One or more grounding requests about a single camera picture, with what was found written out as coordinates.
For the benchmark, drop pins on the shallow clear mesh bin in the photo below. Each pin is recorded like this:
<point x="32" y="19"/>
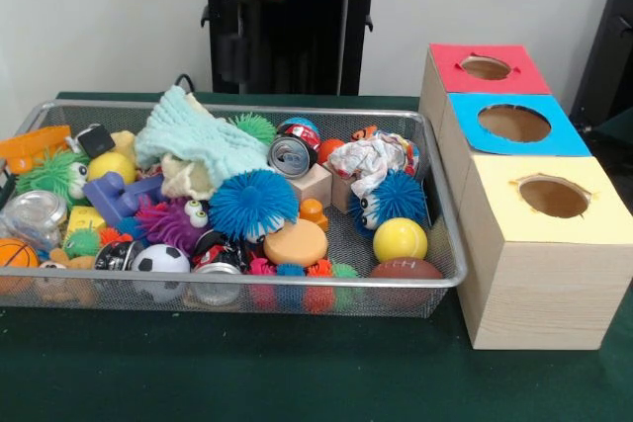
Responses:
<point x="247" y="279"/>

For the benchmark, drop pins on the light blue knitted cloth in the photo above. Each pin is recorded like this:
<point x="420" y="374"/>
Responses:
<point x="198" y="135"/>

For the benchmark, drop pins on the large blue spiky ball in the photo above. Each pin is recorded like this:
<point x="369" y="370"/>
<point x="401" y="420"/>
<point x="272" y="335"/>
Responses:
<point x="252" y="199"/>

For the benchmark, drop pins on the purple plastic block toy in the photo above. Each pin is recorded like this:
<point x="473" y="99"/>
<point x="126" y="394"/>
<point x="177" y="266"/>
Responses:
<point x="114" y="197"/>

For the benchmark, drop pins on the orange plastic toy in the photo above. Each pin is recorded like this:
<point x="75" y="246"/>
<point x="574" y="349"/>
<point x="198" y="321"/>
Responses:
<point x="34" y="143"/>

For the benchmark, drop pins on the small blue spiky ball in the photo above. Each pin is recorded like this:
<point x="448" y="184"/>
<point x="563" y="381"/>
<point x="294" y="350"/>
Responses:
<point x="395" y="199"/>

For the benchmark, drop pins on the black and white soccer ball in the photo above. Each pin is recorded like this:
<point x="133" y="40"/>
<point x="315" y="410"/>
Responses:
<point x="158" y="259"/>

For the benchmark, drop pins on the yellow ball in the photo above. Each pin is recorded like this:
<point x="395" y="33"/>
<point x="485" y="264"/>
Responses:
<point x="400" y="240"/>

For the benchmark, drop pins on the brown toy football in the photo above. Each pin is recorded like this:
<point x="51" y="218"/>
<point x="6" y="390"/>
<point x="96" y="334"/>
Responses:
<point x="405" y="270"/>

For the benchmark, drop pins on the orange toy basketball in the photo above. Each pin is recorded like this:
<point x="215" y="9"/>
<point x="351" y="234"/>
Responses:
<point x="17" y="254"/>

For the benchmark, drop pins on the black panel stand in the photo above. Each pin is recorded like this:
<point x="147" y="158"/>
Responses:
<point x="608" y="46"/>

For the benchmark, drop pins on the dark green side table cloth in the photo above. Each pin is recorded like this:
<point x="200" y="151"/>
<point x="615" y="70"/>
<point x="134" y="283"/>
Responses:
<point x="618" y="125"/>

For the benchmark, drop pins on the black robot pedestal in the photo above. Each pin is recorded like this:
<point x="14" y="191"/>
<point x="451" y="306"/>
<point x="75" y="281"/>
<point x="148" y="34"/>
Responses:
<point x="306" y="46"/>

